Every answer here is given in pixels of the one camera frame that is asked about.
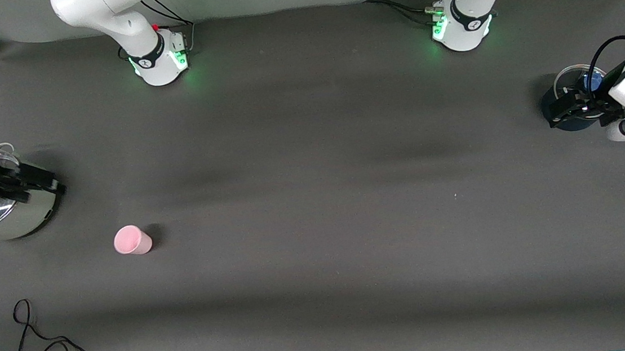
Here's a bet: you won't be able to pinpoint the pink paper cup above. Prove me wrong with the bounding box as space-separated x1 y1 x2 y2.
112 223 155 258

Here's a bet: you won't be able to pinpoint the dark blue pot, glass lid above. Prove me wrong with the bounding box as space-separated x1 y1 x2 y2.
537 62 613 134

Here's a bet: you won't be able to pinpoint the pale green pot, glass lid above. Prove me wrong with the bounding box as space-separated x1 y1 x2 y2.
0 138 64 243

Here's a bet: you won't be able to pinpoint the dark grey table mat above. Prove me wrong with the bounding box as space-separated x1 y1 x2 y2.
0 0 625 351

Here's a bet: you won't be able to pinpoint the black right arm base cables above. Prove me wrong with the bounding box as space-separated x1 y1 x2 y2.
114 0 198 62

